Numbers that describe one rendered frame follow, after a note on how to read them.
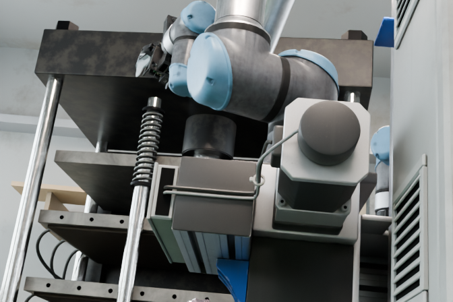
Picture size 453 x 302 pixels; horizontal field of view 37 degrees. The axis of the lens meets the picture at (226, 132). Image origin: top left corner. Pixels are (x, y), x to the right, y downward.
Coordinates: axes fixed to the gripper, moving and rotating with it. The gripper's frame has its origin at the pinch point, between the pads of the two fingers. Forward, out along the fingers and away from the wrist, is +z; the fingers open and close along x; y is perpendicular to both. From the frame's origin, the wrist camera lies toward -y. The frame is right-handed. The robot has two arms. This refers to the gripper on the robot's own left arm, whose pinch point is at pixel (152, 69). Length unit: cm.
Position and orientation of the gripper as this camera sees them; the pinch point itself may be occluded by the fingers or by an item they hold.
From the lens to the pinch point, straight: 173.0
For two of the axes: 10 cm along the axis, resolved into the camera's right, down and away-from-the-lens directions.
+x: 8.8, 3.6, 3.0
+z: -4.1, 3.0, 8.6
